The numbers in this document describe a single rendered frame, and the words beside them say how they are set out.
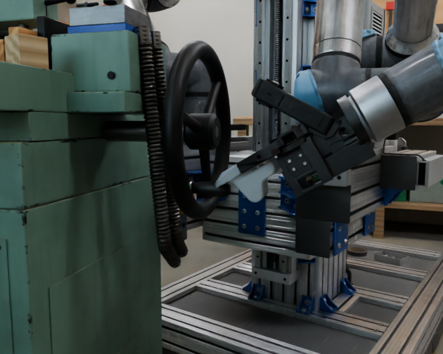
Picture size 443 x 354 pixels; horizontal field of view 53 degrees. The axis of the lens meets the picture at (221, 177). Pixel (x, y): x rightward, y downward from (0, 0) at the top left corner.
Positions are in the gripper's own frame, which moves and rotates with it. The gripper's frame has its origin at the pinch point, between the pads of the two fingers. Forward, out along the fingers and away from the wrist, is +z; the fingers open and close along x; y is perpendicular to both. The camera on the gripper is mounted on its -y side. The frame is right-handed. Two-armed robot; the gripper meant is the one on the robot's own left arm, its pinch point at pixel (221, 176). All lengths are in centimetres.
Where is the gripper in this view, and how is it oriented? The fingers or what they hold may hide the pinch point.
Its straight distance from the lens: 63.0
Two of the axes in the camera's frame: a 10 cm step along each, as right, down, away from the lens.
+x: 2.7, -1.2, 9.6
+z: -8.3, 4.7, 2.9
